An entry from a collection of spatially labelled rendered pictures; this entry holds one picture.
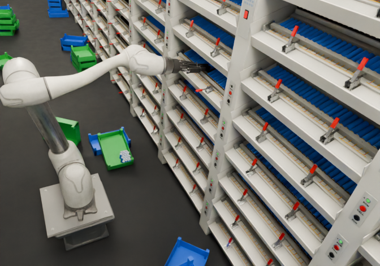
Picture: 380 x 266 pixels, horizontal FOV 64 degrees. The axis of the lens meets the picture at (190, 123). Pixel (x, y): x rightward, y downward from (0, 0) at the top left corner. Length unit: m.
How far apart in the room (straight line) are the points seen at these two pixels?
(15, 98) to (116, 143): 1.27
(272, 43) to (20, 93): 1.00
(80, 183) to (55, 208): 0.28
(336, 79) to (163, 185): 1.59
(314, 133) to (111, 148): 1.75
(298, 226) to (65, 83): 1.12
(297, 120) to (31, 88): 1.04
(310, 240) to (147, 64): 1.02
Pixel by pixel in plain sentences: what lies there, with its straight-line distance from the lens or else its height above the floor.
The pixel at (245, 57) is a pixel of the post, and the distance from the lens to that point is 1.28.
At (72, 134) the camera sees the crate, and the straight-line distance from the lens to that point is 2.70.
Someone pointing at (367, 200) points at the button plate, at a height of 1.06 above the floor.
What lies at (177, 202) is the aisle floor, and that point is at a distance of 2.19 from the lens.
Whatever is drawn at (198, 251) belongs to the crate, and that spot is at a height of 0.02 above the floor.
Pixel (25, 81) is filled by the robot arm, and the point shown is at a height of 1.04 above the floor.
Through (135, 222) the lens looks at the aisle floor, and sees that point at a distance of 2.08.
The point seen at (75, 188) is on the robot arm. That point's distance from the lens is 1.72.
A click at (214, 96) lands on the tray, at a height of 0.91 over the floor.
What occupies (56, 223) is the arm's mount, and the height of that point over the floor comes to 0.22.
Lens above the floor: 1.68
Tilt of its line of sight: 35 degrees down
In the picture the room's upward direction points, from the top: 7 degrees clockwise
